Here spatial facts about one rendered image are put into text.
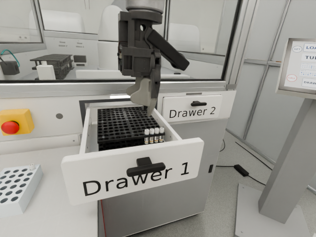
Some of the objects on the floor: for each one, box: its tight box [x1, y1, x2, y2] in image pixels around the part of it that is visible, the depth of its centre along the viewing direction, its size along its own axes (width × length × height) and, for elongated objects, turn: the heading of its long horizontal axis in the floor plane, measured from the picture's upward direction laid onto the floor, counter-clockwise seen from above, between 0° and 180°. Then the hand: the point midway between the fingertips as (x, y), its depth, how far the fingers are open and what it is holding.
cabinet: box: [0, 118, 228, 237], centre depth 124 cm, size 95×103×80 cm
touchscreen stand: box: [234, 98, 316, 237], centre depth 96 cm, size 50×45×102 cm
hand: (149, 108), depth 40 cm, fingers open, 3 cm apart
